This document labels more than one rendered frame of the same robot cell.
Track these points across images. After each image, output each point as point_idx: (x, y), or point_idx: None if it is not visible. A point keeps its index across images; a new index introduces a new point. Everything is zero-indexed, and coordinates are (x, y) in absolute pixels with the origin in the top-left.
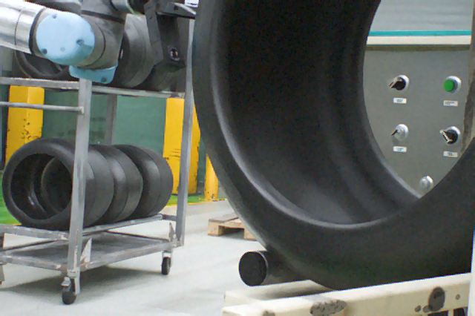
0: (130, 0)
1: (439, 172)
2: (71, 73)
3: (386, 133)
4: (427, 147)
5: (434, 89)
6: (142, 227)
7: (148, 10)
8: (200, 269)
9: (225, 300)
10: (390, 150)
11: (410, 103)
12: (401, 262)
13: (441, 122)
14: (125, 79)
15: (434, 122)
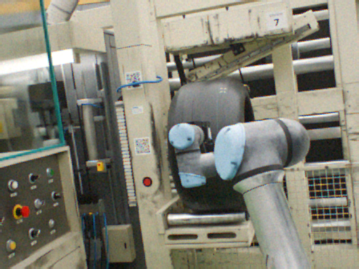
0: (203, 140)
1: (54, 214)
2: (204, 183)
3: (31, 207)
4: (47, 206)
5: (44, 176)
6: None
7: (203, 143)
8: None
9: (248, 230)
10: (35, 214)
11: (37, 186)
12: None
13: (50, 191)
14: None
15: (47, 192)
